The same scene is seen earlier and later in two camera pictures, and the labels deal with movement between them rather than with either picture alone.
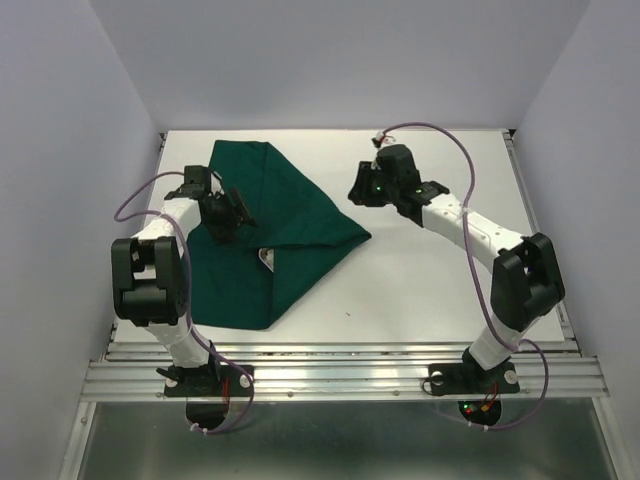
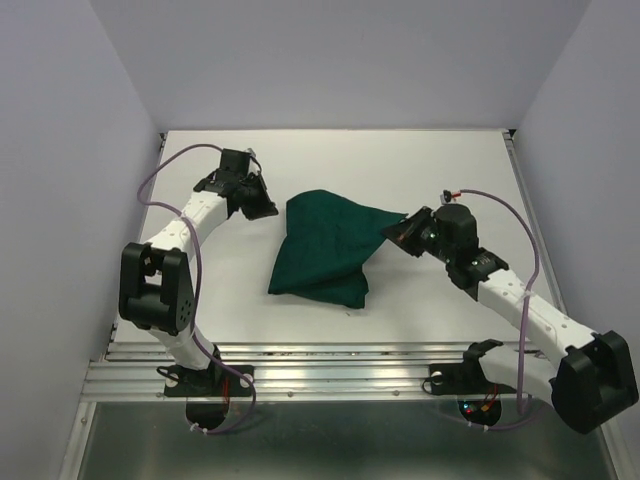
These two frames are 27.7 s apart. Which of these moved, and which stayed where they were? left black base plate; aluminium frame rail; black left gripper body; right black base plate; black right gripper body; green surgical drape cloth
Moved: black right gripper body; black left gripper body; green surgical drape cloth
Stayed: aluminium frame rail; right black base plate; left black base plate
